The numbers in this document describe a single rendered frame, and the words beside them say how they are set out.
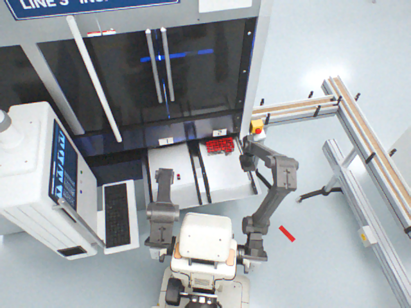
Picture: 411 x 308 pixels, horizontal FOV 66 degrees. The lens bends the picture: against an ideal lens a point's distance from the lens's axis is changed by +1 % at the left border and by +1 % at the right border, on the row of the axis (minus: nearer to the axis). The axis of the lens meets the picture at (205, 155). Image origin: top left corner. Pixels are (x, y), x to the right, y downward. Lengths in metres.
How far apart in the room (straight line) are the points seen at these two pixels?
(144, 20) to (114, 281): 2.00
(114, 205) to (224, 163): 0.73
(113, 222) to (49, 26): 1.11
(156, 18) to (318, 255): 2.20
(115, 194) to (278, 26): 3.33
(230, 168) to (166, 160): 0.42
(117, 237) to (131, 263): 0.83
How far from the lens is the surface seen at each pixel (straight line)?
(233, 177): 1.96
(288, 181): 1.16
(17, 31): 1.44
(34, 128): 1.46
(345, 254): 2.93
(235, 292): 2.36
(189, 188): 1.92
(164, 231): 1.10
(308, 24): 4.75
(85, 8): 1.34
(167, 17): 1.37
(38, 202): 1.33
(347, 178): 2.56
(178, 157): 2.04
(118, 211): 1.99
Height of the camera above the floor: 2.60
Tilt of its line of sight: 57 degrees down
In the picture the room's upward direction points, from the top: straight up
